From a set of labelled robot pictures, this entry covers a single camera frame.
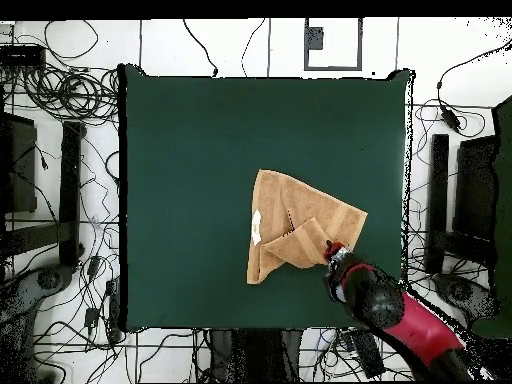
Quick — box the tan terry towel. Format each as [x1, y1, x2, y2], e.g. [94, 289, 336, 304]
[246, 169, 369, 286]

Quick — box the flat black device box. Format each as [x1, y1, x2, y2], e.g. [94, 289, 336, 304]
[0, 44, 46, 67]

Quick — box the black power strip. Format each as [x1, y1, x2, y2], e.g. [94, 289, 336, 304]
[345, 329, 386, 379]

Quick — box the long black bar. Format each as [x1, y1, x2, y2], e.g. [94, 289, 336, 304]
[58, 120, 86, 268]
[429, 133, 450, 241]

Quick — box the dark stand base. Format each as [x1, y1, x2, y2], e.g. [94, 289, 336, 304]
[0, 263, 74, 321]
[433, 273, 499, 321]

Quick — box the large black box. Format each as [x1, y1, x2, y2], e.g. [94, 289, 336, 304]
[455, 135, 499, 241]
[0, 113, 38, 214]

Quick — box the black power adapter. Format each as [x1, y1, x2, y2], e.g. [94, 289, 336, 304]
[439, 104, 462, 132]

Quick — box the dark green draped cloth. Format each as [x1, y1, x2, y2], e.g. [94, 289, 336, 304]
[471, 95, 512, 339]

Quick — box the dark green table cloth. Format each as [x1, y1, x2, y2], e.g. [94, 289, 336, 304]
[117, 63, 415, 333]

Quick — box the dark grey square plate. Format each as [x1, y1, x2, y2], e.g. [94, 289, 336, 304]
[307, 26, 324, 51]

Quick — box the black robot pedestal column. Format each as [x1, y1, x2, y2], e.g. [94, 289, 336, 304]
[209, 329, 303, 383]

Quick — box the thin black cable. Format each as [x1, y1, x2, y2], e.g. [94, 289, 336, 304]
[240, 18, 266, 78]

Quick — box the thick black cable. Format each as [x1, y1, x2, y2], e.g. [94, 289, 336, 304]
[182, 18, 219, 77]

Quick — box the black cable coil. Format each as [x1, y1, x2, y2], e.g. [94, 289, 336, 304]
[23, 65, 121, 121]

